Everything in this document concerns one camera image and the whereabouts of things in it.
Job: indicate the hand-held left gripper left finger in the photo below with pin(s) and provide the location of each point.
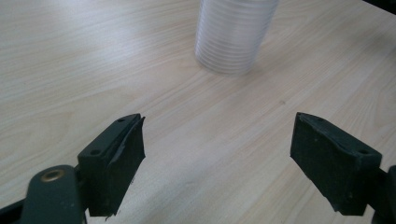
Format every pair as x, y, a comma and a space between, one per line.
112, 168

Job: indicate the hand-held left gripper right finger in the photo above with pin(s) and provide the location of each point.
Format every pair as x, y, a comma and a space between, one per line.
333, 165

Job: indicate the stack of clear plastic cups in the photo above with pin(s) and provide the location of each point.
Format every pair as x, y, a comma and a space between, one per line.
232, 34

